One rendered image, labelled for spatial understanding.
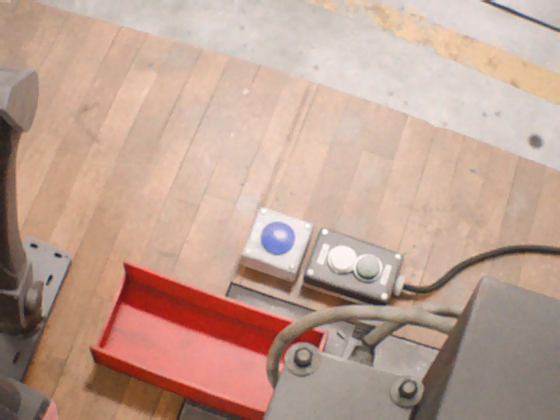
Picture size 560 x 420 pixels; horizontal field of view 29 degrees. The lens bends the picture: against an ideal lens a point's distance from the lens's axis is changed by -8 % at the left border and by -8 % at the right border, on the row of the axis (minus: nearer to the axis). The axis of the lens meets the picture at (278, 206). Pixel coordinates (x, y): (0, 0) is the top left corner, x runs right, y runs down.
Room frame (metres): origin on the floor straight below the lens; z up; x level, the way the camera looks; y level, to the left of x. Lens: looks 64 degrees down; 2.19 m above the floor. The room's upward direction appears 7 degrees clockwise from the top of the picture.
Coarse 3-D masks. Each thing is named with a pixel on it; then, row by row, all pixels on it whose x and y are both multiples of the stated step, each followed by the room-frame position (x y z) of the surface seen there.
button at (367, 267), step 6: (360, 258) 0.55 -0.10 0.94; (366, 258) 0.55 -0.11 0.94; (372, 258) 0.55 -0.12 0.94; (360, 264) 0.54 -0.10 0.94; (366, 264) 0.54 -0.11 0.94; (372, 264) 0.54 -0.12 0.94; (378, 264) 0.54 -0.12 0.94; (360, 270) 0.53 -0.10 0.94; (366, 270) 0.53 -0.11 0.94; (372, 270) 0.54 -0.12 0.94; (378, 270) 0.54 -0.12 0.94; (360, 276) 0.53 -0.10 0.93; (366, 276) 0.53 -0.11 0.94; (372, 276) 0.53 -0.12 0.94
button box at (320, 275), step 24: (336, 240) 0.57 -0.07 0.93; (360, 240) 0.58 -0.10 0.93; (312, 264) 0.54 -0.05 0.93; (384, 264) 0.55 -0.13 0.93; (312, 288) 0.52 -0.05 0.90; (336, 288) 0.51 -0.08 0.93; (360, 288) 0.51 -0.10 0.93; (384, 288) 0.52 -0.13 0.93; (408, 288) 0.53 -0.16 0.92; (432, 288) 0.53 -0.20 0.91
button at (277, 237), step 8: (272, 224) 0.58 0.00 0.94; (280, 224) 0.58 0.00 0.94; (264, 232) 0.57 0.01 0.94; (272, 232) 0.57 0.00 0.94; (280, 232) 0.57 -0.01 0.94; (288, 232) 0.57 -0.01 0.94; (264, 240) 0.56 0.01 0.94; (272, 240) 0.56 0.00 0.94; (280, 240) 0.56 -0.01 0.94; (288, 240) 0.56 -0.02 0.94; (272, 248) 0.55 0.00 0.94; (280, 248) 0.55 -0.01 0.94; (288, 248) 0.55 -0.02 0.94
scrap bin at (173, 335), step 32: (128, 288) 0.49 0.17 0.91; (160, 288) 0.49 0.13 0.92; (192, 288) 0.48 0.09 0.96; (128, 320) 0.45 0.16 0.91; (160, 320) 0.45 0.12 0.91; (192, 320) 0.46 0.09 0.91; (224, 320) 0.46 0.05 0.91; (256, 320) 0.46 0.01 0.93; (288, 320) 0.45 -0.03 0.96; (96, 352) 0.39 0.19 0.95; (128, 352) 0.41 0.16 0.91; (160, 352) 0.41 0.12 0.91; (192, 352) 0.42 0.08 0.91; (224, 352) 0.42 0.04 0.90; (256, 352) 0.43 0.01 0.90; (160, 384) 0.37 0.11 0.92; (192, 384) 0.36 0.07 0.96; (224, 384) 0.38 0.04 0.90; (256, 384) 0.39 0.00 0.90; (256, 416) 0.34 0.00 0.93
